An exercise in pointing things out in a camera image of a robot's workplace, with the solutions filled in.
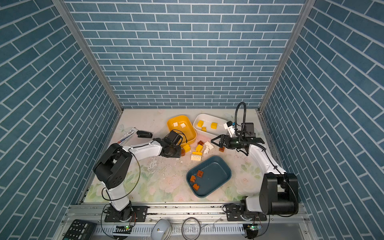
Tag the white flat lego plate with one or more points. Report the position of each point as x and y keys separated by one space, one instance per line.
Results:
x=209 y=145

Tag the teal plastic bin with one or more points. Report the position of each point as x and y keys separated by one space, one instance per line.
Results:
x=216 y=173

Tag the yellow lego cube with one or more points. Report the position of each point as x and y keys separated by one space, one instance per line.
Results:
x=200 y=124
x=214 y=126

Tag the yellow lego cube front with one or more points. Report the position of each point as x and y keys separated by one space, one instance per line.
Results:
x=214 y=126

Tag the white long lego brick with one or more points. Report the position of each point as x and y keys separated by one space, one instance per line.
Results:
x=196 y=158

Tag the toothpaste tube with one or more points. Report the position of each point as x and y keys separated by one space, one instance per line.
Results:
x=127 y=136

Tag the yellow plastic bin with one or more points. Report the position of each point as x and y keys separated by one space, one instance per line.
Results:
x=189 y=130

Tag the black stapler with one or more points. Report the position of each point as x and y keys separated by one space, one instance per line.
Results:
x=144 y=134

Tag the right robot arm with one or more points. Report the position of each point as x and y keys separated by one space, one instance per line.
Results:
x=279 y=189

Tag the white plastic bin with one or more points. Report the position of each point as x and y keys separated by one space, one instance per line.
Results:
x=210 y=126

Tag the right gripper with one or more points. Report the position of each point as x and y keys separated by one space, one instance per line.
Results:
x=223 y=138

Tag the grey computer mouse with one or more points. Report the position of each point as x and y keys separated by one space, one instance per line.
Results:
x=162 y=230

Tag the yellow lego block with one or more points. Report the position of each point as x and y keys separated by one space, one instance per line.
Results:
x=199 y=148

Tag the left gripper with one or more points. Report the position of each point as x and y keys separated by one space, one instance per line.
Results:
x=178 y=154

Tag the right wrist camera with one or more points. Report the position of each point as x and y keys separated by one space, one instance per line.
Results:
x=230 y=127

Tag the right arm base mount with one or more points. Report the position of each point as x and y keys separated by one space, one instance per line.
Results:
x=235 y=213

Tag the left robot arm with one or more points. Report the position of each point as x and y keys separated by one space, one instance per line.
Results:
x=112 y=167

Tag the black remote keypad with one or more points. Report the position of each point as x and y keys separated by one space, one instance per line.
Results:
x=80 y=230

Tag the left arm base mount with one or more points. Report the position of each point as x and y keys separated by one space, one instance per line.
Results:
x=128 y=214

